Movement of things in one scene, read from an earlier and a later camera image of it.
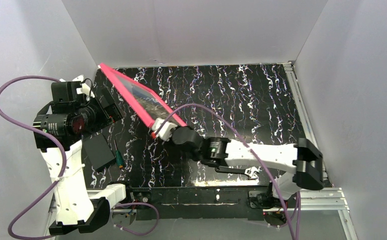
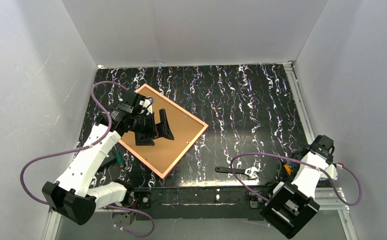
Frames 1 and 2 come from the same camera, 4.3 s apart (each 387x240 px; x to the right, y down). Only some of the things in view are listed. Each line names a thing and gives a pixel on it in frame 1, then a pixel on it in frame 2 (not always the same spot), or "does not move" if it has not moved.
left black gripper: x=104 y=104 to x=152 y=127
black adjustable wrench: x=250 y=172 does not move
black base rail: x=201 y=201 does not move
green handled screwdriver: x=118 y=156 does not move
